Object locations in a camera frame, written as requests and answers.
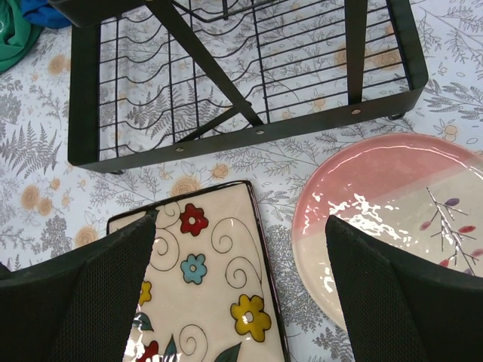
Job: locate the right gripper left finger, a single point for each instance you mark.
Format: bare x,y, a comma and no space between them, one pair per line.
78,306

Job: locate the blue cloth bottom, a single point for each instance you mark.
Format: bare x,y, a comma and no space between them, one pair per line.
41,13

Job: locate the pink and cream round plate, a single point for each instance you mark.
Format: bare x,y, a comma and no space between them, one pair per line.
420,193

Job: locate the green jacket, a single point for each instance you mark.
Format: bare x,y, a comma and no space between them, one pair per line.
17,34

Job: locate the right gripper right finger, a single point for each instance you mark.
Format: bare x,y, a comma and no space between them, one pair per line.
400,307

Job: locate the square floral plate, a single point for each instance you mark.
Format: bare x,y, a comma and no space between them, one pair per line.
208,292

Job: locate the floral patterned table mat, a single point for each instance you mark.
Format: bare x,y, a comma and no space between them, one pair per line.
48,206

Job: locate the black wire dish rack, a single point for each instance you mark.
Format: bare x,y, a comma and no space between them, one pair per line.
157,81

